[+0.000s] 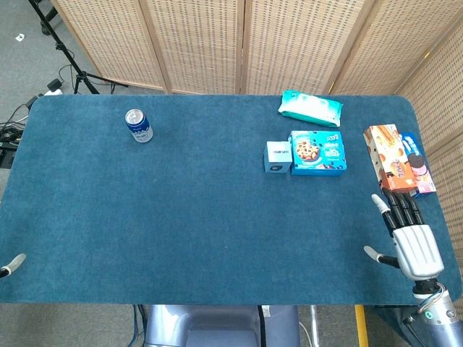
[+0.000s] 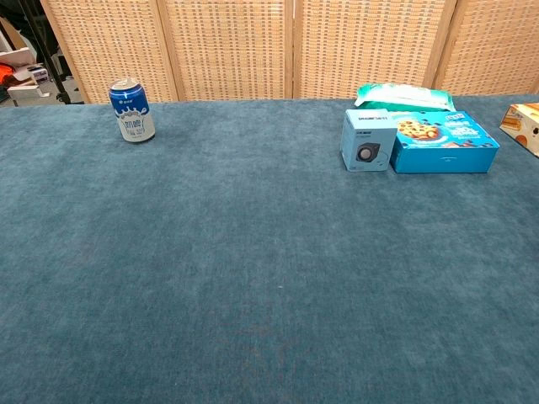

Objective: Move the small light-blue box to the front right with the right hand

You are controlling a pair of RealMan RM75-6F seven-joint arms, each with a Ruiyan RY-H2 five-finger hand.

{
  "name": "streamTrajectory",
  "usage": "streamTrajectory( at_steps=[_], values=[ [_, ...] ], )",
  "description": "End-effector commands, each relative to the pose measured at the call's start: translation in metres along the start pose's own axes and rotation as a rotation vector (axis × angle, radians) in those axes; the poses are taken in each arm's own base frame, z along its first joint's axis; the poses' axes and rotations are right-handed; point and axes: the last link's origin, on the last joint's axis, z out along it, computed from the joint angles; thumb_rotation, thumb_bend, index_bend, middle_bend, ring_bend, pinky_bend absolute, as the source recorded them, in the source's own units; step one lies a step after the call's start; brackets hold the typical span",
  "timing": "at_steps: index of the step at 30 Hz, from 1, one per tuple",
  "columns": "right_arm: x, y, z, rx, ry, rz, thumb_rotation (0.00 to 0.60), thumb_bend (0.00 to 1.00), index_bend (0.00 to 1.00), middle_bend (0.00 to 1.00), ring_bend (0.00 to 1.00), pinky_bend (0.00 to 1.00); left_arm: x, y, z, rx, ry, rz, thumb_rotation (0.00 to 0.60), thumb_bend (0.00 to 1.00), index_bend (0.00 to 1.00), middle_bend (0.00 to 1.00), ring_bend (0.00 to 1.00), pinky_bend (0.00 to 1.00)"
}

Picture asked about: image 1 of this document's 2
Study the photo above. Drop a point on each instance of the orange biscuit box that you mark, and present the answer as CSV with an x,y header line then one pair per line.
x,y
390,159

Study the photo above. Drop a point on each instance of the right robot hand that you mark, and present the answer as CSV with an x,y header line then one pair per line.
x,y
416,246

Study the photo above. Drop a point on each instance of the small blue box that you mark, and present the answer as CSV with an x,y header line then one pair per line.
x,y
278,157

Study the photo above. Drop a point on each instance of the blue table mat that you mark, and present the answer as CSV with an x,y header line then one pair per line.
x,y
202,209

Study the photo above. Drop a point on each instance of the blue drink can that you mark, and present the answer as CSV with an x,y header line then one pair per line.
x,y
139,126

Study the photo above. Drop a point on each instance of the teal wet wipes pack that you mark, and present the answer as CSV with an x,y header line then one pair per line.
x,y
311,107

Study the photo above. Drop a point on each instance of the black tripod stand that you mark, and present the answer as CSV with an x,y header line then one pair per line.
x,y
63,47

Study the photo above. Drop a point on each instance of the yellow floor tape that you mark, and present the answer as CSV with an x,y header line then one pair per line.
x,y
361,325

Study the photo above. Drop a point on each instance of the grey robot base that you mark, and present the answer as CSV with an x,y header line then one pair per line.
x,y
220,327

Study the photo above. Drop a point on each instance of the blue pink sandwich cookie box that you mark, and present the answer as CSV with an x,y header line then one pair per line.
x,y
417,162

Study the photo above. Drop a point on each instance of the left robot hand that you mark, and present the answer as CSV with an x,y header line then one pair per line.
x,y
12,262

